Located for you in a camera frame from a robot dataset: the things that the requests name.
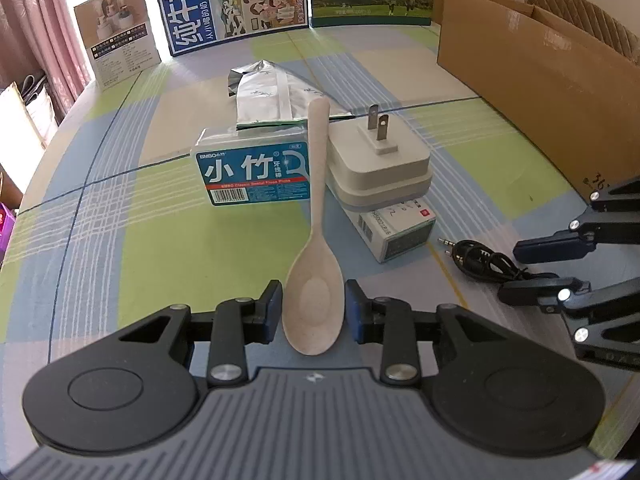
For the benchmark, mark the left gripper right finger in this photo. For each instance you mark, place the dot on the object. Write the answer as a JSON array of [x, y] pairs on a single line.
[[487, 385]]

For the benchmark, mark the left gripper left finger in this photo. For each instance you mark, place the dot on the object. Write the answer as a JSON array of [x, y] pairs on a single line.
[[141, 384]]

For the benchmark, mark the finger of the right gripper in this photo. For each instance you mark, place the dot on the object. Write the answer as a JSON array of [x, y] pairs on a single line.
[[603, 324], [612, 217]]

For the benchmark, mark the beige plastic spoon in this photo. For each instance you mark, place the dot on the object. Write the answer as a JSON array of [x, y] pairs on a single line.
[[313, 306]]

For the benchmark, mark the silver foil pouch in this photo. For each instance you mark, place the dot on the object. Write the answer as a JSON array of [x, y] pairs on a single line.
[[267, 94]]

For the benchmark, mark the brown cardboard box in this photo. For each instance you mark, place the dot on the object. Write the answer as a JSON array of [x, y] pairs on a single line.
[[573, 96]]

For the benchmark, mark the checkered tablecloth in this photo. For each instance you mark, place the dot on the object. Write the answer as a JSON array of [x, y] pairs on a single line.
[[149, 195]]

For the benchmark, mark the woven brown chair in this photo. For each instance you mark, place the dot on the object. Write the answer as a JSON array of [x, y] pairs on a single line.
[[596, 22]]

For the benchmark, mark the white medicine box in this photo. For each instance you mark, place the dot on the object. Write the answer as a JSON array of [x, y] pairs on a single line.
[[392, 231]]

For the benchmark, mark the white power adapter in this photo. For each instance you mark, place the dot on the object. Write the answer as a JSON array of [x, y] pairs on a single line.
[[376, 161]]

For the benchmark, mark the blue dental floss box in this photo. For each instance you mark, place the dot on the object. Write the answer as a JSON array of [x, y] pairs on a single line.
[[254, 165]]

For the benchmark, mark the white paper bag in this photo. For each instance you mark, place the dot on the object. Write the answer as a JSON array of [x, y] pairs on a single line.
[[26, 130]]

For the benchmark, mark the white product box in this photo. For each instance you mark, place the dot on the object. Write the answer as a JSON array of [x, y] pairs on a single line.
[[118, 39]]

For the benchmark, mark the pink curtain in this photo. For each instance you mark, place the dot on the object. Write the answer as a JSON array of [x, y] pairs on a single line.
[[39, 36]]

